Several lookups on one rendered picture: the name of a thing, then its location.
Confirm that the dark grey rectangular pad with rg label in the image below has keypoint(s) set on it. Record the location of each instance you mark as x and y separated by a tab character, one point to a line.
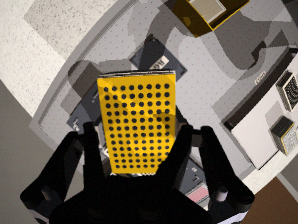
154	55

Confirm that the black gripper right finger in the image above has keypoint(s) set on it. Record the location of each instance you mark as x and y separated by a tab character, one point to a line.
230	198

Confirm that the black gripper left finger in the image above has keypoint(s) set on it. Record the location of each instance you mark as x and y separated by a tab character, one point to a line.
49	190

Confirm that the grey metal work table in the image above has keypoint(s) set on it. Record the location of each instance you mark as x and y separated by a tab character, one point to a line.
221	65

